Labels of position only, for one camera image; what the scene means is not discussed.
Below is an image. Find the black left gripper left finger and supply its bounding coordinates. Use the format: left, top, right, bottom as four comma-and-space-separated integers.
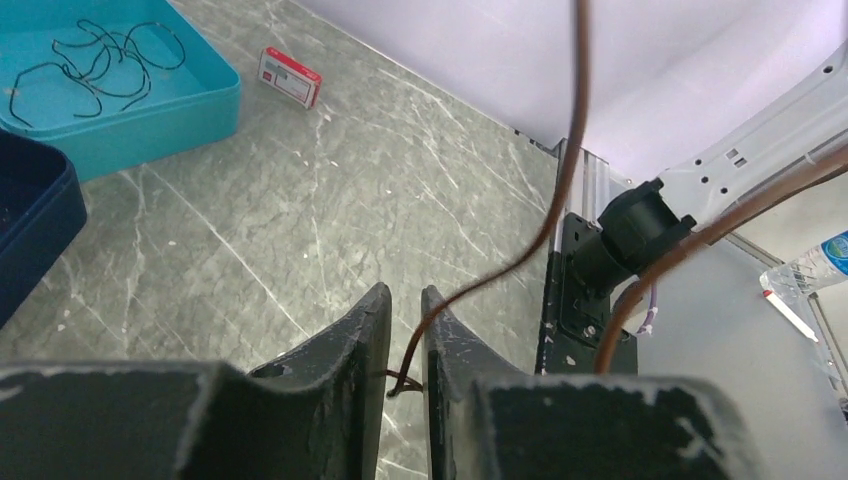
1, 283, 392, 479

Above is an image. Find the dark blue plastic bin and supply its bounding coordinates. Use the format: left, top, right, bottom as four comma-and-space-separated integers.
1, 131, 87, 324

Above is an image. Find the black thin cable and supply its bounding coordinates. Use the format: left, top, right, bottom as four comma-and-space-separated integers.
7, 18, 187, 129

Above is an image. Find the teal plastic bin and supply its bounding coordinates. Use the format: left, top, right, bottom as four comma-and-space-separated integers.
1, 1, 241, 181

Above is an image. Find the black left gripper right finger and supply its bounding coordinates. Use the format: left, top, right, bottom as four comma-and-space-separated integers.
421, 286, 762, 479

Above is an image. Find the red white small card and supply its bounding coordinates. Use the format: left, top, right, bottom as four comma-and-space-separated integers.
257, 47, 323, 109

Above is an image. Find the clear plastic water bottle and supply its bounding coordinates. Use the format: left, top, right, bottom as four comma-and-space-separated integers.
759, 232, 847, 303

